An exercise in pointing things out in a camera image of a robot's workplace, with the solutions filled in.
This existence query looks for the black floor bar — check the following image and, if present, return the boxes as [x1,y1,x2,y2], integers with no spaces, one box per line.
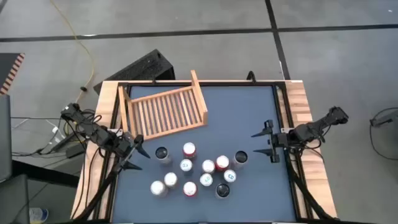
[11,159,81,189]

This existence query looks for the wooden slatted shelf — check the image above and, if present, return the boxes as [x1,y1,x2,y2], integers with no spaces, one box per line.
[117,69,209,144]

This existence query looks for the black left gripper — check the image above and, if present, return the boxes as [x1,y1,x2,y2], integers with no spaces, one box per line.
[113,132,152,172]

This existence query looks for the grey stand base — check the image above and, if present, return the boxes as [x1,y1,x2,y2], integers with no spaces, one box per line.
[369,109,398,128]

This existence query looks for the black perforated box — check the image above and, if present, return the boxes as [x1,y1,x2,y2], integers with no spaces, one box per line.
[93,49,176,94]

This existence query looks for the red Fanta strawberry can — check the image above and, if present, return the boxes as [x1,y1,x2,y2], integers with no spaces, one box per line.
[182,141,197,159]
[182,181,198,198]
[215,154,230,172]

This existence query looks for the black floor cable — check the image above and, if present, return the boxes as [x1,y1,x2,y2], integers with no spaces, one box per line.
[11,136,68,157]

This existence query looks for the black looped cable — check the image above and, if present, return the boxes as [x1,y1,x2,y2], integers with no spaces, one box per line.
[369,107,398,161]

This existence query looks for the black striped-edge floor mat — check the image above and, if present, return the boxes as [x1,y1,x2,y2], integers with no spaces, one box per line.
[0,52,25,96]

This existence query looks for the plastic bottle blue label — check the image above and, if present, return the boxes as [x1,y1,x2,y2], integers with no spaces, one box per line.
[29,207,50,224]

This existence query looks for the black metal table frame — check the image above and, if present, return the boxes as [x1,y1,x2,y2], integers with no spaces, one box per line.
[93,80,315,224]

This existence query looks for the blue silver Red Bull can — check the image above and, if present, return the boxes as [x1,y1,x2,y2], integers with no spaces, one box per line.
[223,169,238,185]
[199,172,214,187]
[179,158,193,175]

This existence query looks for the yellow floor cable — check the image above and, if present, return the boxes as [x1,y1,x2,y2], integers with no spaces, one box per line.
[49,0,95,105]

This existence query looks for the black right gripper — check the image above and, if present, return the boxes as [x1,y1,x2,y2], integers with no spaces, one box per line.
[251,119,295,164]

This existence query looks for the white cable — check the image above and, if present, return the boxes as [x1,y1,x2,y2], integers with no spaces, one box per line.
[46,119,67,141]

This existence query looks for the black-lidded white Celsius can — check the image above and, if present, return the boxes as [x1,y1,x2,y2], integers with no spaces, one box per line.
[215,182,231,200]
[233,150,249,170]
[154,146,173,165]

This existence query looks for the silver Diet Coke can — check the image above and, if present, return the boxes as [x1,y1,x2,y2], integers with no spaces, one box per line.
[201,159,216,175]
[150,180,169,198]
[164,172,179,189]

